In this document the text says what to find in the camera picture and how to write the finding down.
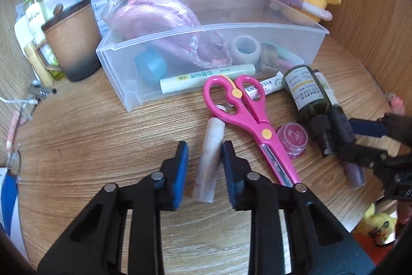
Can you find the green spray bottle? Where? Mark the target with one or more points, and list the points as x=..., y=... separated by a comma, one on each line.
x=35, y=14

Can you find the blue and white carton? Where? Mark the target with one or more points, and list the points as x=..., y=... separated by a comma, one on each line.
x=9, y=210

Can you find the blue tape roll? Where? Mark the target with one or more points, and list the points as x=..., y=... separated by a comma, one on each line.
x=151, y=67

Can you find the clear plastic storage box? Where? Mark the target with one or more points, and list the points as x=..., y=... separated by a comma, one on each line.
x=180, y=36

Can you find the white highlighter pen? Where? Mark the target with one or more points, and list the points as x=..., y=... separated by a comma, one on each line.
x=206, y=77

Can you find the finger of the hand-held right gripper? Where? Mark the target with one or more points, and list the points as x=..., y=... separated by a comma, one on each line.
x=360, y=154
x=367, y=128

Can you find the eyeglasses with pink temples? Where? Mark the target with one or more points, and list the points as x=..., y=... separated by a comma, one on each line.
x=14, y=126

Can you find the brown ceramic mug with lid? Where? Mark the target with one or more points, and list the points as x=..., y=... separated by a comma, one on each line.
x=75, y=46

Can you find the cream yellow tube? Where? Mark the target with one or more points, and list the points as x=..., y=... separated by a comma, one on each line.
x=35, y=62

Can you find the pale pink lip balm tube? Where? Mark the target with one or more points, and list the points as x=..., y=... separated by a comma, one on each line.
x=209, y=152

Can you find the small yellow plush toy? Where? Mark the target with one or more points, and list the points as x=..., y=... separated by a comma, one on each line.
x=381, y=223

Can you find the purple tube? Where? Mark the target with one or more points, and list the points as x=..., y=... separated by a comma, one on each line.
x=354, y=175

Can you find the small pink jar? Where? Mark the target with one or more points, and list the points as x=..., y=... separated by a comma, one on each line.
x=293, y=138

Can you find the white ointment tube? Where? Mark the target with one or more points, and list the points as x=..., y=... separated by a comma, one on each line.
x=270, y=83

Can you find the brown patterned tape roll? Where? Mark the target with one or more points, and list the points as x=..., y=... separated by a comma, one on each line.
x=269, y=56

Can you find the white tape roll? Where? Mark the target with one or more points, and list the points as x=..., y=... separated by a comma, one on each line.
x=246, y=48

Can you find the dark green pump bottle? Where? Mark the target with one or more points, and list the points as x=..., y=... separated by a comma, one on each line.
x=305, y=91

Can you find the pink scissors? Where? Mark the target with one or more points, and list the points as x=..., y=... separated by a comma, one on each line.
x=251, y=123

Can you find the black pens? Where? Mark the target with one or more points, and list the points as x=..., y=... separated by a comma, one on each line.
x=40, y=89

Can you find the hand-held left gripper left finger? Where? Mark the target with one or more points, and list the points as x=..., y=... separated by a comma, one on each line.
x=180, y=178

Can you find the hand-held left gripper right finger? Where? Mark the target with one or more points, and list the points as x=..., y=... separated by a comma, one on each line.
x=230, y=178

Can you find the mint green pen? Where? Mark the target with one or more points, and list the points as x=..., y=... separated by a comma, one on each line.
x=289, y=56

